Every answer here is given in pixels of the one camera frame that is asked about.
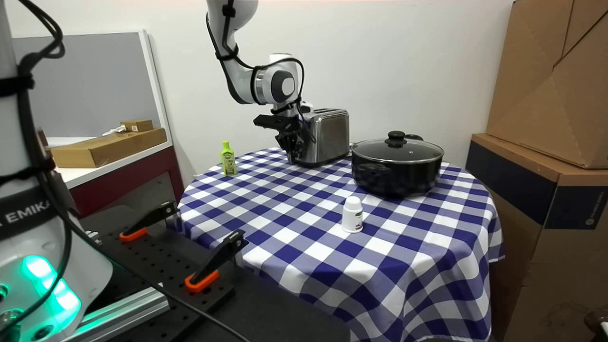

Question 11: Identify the large cardboard box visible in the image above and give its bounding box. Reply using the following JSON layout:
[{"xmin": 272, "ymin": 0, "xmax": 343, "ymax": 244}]
[{"xmin": 468, "ymin": 0, "xmax": 608, "ymax": 342}]

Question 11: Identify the green plastic bottle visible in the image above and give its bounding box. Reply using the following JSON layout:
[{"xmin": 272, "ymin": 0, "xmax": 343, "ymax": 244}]
[{"xmin": 221, "ymin": 140, "xmax": 238, "ymax": 176}]

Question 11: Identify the silver toaster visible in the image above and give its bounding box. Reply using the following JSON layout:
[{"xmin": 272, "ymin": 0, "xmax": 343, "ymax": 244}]
[{"xmin": 291, "ymin": 108, "xmax": 350, "ymax": 167}]

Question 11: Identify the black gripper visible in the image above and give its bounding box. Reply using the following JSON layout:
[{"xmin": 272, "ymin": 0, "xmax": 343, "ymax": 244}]
[{"xmin": 253, "ymin": 104, "xmax": 310, "ymax": 155}]

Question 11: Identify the flat cardboard box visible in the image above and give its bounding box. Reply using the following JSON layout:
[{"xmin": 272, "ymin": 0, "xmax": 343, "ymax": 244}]
[{"xmin": 52, "ymin": 119, "xmax": 168, "ymax": 168}]

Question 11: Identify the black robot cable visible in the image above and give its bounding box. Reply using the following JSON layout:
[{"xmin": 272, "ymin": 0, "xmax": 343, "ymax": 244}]
[{"xmin": 0, "ymin": 0, "xmax": 255, "ymax": 342}]

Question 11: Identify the blue white checkered tablecloth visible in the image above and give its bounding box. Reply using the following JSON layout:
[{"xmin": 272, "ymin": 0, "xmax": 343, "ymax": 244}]
[{"xmin": 179, "ymin": 148, "xmax": 504, "ymax": 342}]

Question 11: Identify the small white bottle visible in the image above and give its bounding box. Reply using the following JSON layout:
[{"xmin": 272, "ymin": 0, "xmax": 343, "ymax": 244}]
[{"xmin": 343, "ymin": 195, "xmax": 364, "ymax": 231}]

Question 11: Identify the black pot with lid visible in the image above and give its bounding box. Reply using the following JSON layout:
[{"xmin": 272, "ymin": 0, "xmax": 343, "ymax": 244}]
[{"xmin": 352, "ymin": 130, "xmax": 445, "ymax": 199}]

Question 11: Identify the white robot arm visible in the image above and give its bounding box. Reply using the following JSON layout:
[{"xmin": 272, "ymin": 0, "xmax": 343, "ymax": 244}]
[{"xmin": 0, "ymin": 0, "xmax": 307, "ymax": 334}]

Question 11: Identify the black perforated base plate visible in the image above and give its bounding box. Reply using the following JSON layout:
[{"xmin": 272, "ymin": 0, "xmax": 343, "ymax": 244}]
[{"xmin": 99, "ymin": 222, "xmax": 250, "ymax": 342}]

